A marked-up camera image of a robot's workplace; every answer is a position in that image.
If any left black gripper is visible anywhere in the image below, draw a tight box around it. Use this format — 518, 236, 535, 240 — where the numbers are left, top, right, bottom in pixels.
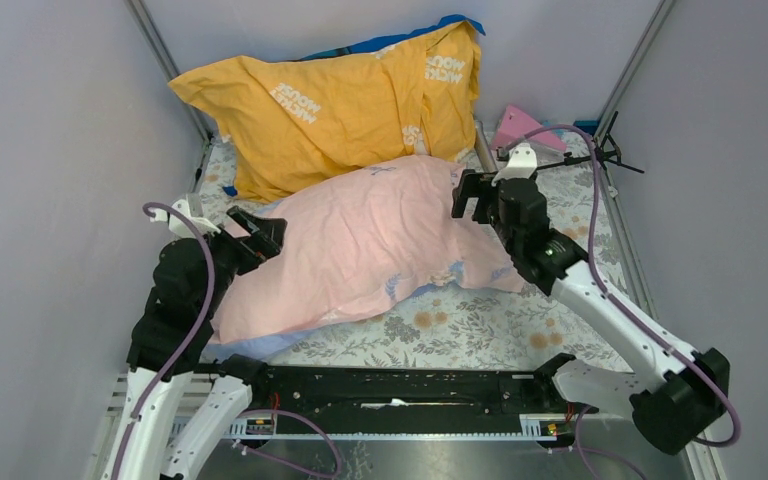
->
198, 204, 287, 315

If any blue Elsa pillowcase pink inside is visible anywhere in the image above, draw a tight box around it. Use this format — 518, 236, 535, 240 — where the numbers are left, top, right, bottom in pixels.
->
206, 155, 524, 359

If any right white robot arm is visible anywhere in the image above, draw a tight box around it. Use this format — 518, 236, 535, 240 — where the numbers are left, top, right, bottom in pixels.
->
451, 169, 735, 455

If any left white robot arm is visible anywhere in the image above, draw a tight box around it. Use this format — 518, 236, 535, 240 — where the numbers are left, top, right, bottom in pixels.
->
102, 202, 288, 479

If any yellow Mickey Mouse pillow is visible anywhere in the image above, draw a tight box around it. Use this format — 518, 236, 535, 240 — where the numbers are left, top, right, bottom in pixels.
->
169, 20, 482, 203

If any blue cloth behind pillow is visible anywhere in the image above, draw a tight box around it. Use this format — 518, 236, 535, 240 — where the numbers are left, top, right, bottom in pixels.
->
298, 14, 486, 62

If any metal cylinder rod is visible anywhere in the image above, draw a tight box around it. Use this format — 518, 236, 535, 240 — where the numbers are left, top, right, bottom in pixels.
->
474, 120, 498, 173

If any pink wedge block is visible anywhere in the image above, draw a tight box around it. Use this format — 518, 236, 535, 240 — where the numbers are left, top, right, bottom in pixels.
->
490, 104, 567, 154

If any black tripod stand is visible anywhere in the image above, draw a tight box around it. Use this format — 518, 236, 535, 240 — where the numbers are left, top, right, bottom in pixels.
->
504, 111, 644, 175

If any floral patterned mat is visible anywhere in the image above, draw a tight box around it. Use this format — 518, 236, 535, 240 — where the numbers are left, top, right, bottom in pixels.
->
148, 132, 630, 374

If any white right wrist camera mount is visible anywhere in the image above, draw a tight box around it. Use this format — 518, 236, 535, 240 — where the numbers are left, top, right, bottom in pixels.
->
491, 142, 538, 186

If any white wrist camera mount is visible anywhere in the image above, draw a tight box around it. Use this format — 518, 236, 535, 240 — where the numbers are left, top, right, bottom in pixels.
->
143, 193, 220, 238
491, 142, 538, 186

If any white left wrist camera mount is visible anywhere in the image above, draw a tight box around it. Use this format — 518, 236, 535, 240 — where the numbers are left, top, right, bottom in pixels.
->
143, 193, 220, 238

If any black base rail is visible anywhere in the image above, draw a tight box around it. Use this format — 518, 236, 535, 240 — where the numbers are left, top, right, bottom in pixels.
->
195, 355, 583, 442

